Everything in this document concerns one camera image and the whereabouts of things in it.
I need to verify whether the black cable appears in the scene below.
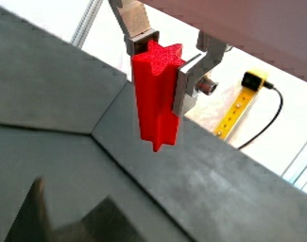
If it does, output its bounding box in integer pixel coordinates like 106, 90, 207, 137
236, 84, 284, 150

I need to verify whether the aluminium frame profile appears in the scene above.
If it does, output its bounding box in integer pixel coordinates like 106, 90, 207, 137
70, 0, 104, 49

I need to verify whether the black camera on bracket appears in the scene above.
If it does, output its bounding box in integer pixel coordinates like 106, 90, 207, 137
242, 72, 274, 92

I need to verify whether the red star-shaped peg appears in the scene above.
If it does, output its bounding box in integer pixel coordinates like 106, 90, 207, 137
131, 41, 184, 152

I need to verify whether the yellow perforated bracket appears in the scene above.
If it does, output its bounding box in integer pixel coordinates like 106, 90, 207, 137
214, 69, 268, 141

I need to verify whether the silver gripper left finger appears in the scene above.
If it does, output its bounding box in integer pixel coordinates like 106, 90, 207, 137
108, 0, 159, 57

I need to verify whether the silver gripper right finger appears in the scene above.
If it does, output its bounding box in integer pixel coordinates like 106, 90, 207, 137
174, 31, 228, 116

